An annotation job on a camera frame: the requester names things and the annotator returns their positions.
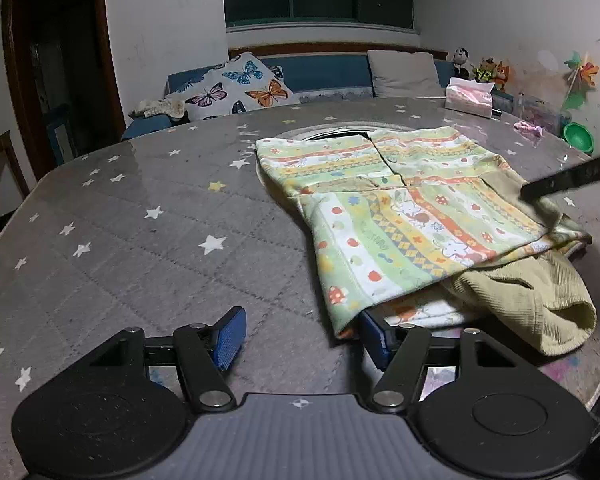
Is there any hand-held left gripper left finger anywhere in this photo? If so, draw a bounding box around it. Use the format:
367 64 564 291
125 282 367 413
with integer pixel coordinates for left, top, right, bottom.
87 306 248 414

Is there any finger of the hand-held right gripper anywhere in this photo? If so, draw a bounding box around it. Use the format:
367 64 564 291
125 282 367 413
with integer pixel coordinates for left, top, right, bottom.
521 147 600 203

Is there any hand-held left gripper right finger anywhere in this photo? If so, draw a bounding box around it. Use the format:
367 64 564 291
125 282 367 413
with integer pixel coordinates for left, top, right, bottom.
357 310 520 414

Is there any yellow patterned children's garment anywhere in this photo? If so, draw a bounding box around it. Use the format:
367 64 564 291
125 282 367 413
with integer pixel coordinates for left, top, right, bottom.
255 126 597 357

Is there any green plastic bowl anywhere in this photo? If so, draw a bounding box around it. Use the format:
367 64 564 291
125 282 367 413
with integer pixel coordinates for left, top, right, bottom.
563 121 595 155

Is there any clear plastic storage box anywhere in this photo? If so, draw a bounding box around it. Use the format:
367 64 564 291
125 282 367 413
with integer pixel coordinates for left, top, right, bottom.
515 92 571 133

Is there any colourful pinwheel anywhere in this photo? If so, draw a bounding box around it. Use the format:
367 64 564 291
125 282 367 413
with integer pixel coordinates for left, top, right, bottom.
562 51 600 111

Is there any orange fox plush toy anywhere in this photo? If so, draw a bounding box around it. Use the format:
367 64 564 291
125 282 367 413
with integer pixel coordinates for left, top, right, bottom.
492 61 512 92

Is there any pink tissue box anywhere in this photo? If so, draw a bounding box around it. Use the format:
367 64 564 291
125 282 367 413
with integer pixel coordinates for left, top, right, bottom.
445 77 495 118

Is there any yellow-vest plush toy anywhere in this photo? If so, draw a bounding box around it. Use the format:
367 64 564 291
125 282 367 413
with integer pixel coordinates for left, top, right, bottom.
472 56 496 83

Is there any grey star-print tablecloth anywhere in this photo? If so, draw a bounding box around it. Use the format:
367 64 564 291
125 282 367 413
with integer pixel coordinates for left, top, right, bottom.
0 97 600 461

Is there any panda plush toy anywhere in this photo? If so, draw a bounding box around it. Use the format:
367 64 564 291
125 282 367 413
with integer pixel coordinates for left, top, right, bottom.
452 46 473 81

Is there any plain grey pillow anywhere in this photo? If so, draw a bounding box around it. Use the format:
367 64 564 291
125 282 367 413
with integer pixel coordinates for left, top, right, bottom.
367 50 446 99

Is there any round white turntable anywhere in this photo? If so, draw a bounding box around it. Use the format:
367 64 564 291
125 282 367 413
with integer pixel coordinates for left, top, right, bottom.
275 121 416 142

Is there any small crumpled beige cloth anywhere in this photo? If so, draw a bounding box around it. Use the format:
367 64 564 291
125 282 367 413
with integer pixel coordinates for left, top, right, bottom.
129 97 186 118

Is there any butterfly print pillow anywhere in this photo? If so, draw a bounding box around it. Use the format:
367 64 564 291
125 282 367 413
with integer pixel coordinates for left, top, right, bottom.
182 52 301 122

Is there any blue sofa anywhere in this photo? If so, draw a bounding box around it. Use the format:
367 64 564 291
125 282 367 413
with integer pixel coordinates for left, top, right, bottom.
121 52 516 141

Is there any brown wooden door frame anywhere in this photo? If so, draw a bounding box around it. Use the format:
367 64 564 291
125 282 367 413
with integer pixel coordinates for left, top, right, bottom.
1 0 126 181

